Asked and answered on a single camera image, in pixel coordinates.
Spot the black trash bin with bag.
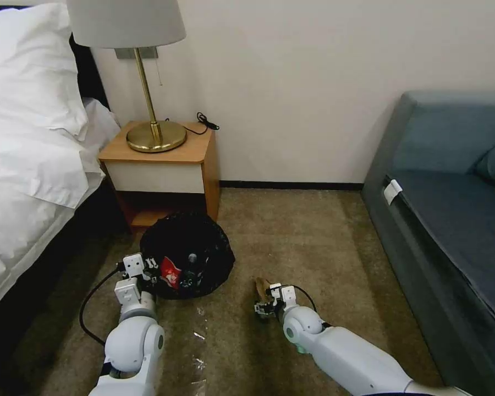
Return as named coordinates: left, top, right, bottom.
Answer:
left=140, top=210, right=237, bottom=300

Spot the red snack packet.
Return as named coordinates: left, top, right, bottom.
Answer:
left=159, top=255, right=184, bottom=288

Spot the dark plastic bottle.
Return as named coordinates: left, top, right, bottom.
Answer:
left=180, top=252, right=204, bottom=290

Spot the clear plastic wrapper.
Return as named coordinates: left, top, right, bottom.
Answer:
left=191, top=306, right=210, bottom=395

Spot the wooden nightstand with white drawer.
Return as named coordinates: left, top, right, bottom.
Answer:
left=97, top=120, right=221, bottom=234

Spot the black baseboard strip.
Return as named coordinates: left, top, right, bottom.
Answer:
left=218, top=180, right=365, bottom=186

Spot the white duvet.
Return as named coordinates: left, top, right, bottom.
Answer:
left=0, top=115, right=108, bottom=321

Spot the white sofa tag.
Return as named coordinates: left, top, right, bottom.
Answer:
left=384, top=179, right=403, bottom=206

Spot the small white pillow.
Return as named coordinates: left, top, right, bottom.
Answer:
left=82, top=97, right=122, bottom=143

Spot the blue-grey sofa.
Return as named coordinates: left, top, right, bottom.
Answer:
left=361, top=90, right=495, bottom=388

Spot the large white pillow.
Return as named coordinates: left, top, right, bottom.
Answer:
left=0, top=3, right=90, bottom=143

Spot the brass lamp with grey shade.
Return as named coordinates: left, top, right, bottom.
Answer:
left=65, top=0, right=188, bottom=154

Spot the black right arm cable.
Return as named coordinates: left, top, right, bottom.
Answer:
left=291, top=284, right=318, bottom=315

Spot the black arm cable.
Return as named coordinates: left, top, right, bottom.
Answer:
left=79, top=262, right=127, bottom=344
left=291, top=284, right=318, bottom=315

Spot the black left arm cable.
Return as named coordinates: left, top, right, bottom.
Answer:
left=79, top=262, right=127, bottom=344

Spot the black bed frame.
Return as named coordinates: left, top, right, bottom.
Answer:
left=0, top=35, right=133, bottom=396

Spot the thin black charging cable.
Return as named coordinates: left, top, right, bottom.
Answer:
left=186, top=111, right=220, bottom=135

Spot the silver wall plate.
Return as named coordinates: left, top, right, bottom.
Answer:
left=114, top=46, right=158, bottom=61

